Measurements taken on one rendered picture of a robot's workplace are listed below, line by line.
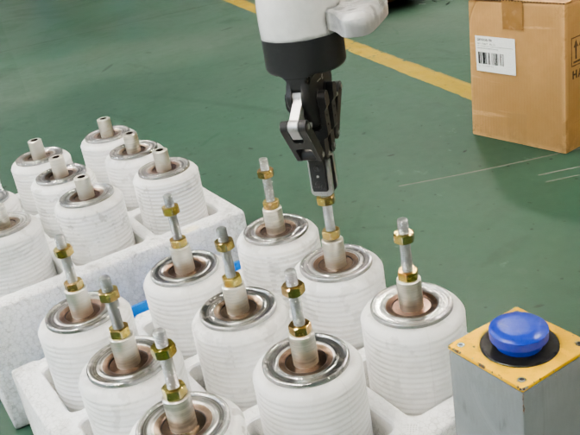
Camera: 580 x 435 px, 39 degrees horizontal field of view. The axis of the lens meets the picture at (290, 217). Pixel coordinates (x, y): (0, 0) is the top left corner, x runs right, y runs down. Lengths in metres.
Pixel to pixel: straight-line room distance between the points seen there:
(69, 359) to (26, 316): 0.27
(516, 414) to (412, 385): 0.20
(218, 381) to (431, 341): 0.21
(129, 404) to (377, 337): 0.22
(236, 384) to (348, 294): 0.14
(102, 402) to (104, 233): 0.43
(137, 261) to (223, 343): 0.39
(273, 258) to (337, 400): 0.26
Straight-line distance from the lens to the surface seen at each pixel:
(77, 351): 0.83
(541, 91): 1.70
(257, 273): 0.91
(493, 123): 1.80
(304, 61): 0.72
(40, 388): 0.90
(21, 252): 1.10
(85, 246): 1.14
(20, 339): 1.12
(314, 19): 0.72
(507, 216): 1.47
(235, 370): 0.78
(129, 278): 1.13
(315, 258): 0.85
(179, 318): 0.87
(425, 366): 0.74
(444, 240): 1.40
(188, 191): 1.16
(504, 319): 0.59
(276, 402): 0.68
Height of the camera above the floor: 0.65
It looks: 25 degrees down
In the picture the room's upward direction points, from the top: 10 degrees counter-clockwise
